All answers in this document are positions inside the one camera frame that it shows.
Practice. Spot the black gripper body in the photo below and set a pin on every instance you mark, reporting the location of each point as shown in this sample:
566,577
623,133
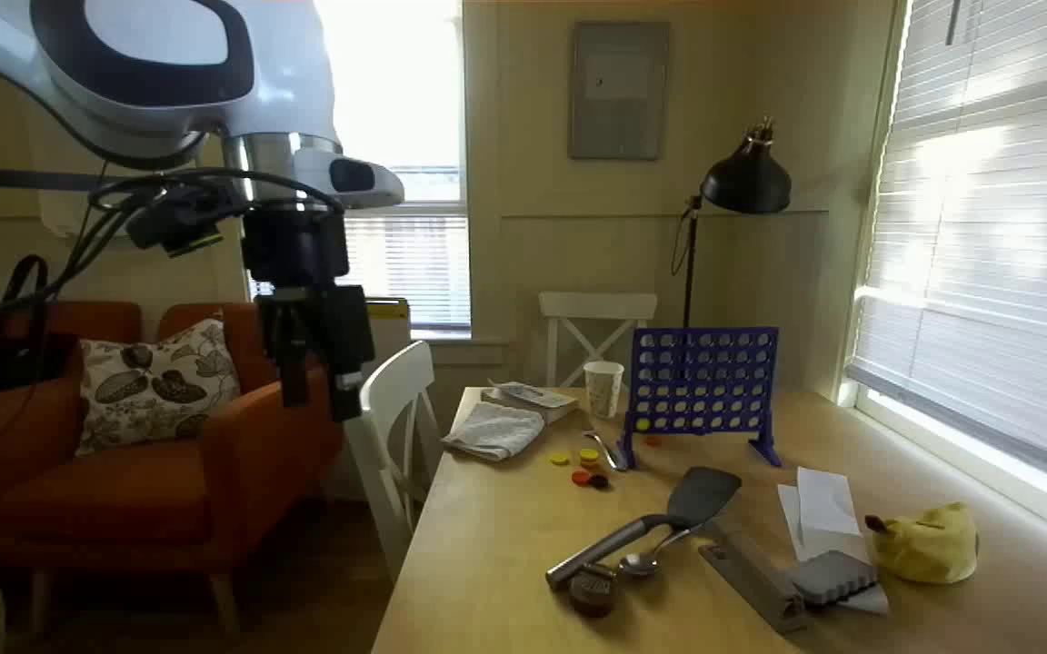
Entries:
311,320

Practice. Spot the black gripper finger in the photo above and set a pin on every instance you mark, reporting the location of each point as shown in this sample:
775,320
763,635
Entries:
347,395
296,382

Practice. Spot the yellow game disc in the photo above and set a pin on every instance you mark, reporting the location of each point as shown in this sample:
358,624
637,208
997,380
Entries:
589,460
563,460

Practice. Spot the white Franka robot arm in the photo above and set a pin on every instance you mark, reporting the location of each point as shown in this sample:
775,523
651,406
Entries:
282,75

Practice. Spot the white wooden chair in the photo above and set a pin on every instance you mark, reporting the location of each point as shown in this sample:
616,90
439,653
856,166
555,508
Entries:
398,413
597,307

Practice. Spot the leaf patterned pillow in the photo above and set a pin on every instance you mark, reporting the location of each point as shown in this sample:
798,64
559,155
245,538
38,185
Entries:
156,386

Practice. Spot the white folded cloth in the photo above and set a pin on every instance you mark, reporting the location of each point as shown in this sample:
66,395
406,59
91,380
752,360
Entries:
492,429

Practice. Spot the bright sash window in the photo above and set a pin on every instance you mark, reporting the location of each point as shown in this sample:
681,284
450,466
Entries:
408,133

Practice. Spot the orange sofa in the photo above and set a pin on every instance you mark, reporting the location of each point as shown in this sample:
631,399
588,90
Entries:
99,494

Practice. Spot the paper cup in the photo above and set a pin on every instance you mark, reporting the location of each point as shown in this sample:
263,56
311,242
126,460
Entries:
606,390

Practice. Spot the silver metal spoon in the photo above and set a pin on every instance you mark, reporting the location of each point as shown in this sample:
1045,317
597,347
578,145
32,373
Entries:
637,563

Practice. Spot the grey metal bar tool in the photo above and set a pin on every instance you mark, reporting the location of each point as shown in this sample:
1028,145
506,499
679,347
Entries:
747,581

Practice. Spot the black floor lamp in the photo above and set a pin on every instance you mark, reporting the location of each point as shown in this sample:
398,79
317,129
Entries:
747,182

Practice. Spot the white box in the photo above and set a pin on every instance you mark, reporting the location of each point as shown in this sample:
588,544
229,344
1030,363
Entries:
827,502

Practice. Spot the dark spiral notebook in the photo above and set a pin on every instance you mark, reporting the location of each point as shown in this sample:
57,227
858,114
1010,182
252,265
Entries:
835,578

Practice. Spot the yellow crumpled cloth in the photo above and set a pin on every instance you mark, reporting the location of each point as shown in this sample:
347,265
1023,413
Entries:
927,545

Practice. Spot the white window blinds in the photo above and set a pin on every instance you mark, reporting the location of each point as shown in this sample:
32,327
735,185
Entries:
997,265

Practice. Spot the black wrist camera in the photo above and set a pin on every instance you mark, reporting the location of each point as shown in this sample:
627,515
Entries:
179,219

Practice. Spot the framed wall picture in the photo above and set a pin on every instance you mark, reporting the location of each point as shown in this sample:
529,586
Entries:
618,91

